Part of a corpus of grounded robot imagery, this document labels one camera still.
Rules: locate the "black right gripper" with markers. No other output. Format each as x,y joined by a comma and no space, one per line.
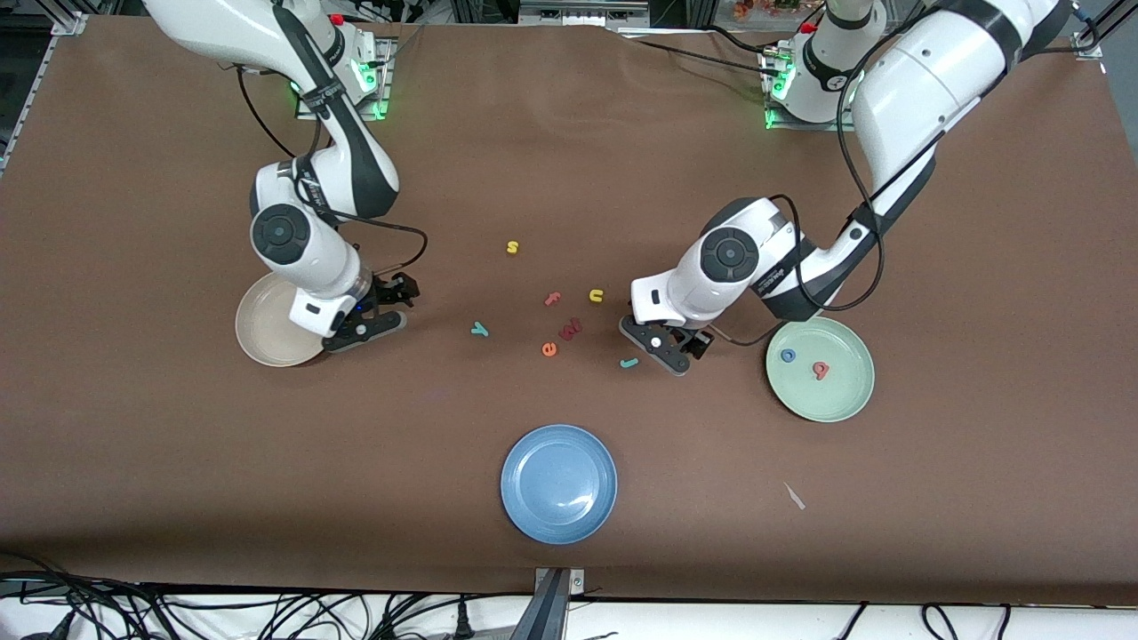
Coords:
386,291

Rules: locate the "teal foam letter y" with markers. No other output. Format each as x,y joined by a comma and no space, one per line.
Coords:
480,330

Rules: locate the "pink foam letter g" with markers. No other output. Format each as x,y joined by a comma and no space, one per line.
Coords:
821,372

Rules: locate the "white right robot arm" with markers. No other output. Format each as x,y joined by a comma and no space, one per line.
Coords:
293,240

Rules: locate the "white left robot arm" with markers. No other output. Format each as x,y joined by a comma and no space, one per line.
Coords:
916,80

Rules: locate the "dark red foam letter w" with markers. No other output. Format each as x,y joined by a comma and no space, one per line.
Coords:
570,330

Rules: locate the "beige brown plate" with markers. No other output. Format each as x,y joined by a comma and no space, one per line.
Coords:
262,329

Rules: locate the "light green plate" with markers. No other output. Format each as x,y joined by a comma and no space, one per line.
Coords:
836,396

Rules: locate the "white paper scrap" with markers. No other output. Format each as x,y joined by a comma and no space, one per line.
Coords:
794,496

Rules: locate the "blue plate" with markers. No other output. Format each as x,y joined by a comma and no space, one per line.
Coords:
558,484

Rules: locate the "grey metal box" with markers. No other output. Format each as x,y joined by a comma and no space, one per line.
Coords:
582,11

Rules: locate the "orange flower decoration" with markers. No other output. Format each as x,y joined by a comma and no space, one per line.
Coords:
765,7

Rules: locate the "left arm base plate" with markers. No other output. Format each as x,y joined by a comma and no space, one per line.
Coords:
800,126

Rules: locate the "metal clamp bracket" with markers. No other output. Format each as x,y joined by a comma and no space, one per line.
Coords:
551,604

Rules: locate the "aluminium frame rail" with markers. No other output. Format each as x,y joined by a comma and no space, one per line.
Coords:
1089,40
71,22

